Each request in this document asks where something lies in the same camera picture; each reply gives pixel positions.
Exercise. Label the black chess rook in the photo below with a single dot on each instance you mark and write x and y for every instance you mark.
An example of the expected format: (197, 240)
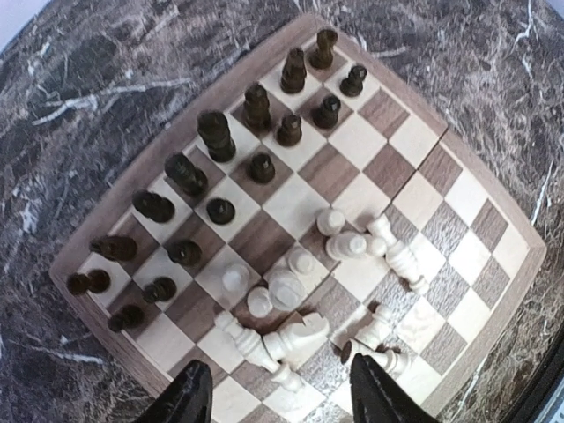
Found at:
(95, 281)
(322, 57)

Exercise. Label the wooden chess board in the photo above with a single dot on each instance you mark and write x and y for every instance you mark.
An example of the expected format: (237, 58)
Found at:
(452, 253)

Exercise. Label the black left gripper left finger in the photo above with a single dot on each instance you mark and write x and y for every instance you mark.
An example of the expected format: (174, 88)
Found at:
(188, 399)

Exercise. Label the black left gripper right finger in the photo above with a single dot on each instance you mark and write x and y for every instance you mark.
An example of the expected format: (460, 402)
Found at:
(377, 398)

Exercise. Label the black chess queen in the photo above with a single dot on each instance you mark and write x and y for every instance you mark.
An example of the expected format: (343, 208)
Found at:
(189, 178)

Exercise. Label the white chess knight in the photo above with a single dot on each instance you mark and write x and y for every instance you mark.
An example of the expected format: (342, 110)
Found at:
(297, 341)

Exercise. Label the white chess pawn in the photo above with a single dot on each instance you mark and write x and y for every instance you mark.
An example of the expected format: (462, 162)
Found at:
(330, 222)
(259, 302)

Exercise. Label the white chess king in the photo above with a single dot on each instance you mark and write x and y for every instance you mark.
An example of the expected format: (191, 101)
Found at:
(285, 290)

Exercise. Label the black chess king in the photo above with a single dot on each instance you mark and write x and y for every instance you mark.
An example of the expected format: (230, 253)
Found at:
(212, 127)

